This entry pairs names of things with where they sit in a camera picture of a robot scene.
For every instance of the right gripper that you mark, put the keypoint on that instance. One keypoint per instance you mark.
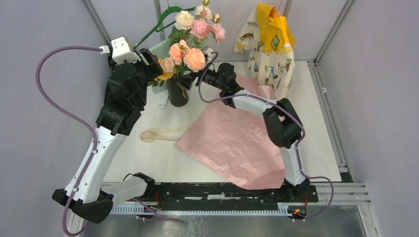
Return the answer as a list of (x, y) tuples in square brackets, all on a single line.
[(187, 81)]

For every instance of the yellow rose stem bunch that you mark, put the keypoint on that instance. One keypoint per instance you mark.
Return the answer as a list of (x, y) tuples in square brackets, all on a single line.
[(163, 77)]

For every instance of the pink peach flower stem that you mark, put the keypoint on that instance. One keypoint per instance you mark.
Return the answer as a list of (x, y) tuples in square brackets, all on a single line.
[(186, 59)]

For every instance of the cream pink rose stem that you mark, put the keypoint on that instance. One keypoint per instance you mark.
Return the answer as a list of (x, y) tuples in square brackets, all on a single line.
[(199, 27)]

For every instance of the beige printed ribbon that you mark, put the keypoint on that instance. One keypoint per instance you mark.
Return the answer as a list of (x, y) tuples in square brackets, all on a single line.
[(162, 134)]

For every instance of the pink wrapping paper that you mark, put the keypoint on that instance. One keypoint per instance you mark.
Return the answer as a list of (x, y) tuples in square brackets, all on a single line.
[(235, 145)]

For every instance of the single cream rose stem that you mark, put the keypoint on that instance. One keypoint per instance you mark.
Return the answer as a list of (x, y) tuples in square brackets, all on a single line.
[(167, 64)]

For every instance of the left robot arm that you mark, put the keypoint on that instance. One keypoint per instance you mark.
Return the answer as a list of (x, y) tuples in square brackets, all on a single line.
[(126, 94)]

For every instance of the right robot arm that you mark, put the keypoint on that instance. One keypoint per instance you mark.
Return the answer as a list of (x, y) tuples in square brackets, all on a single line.
[(284, 127)]

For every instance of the black cylindrical vase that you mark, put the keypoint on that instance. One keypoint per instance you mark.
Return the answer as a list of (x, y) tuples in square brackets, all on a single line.
[(177, 95)]

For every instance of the green cartoon cloth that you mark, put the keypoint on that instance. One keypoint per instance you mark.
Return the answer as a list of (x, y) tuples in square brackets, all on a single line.
[(162, 49)]

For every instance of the green clothes hanger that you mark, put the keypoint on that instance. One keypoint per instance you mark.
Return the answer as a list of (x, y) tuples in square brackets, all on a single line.
[(158, 27)]

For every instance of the yellow cartoon child jacket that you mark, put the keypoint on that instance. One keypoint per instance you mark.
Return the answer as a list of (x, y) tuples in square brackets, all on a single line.
[(267, 38)]

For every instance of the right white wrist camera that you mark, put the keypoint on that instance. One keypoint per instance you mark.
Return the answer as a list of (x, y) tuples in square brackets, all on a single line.
[(210, 54)]

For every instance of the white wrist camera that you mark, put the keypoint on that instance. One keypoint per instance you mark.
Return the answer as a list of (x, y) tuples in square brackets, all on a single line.
[(121, 51), (210, 54)]

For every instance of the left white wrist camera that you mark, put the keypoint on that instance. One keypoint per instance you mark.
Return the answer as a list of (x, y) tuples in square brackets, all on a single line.
[(121, 51)]

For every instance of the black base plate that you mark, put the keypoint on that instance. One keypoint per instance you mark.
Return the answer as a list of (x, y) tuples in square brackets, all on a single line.
[(223, 196)]

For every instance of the white slotted cable duct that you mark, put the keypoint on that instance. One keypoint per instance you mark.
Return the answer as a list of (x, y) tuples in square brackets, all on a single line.
[(341, 194)]

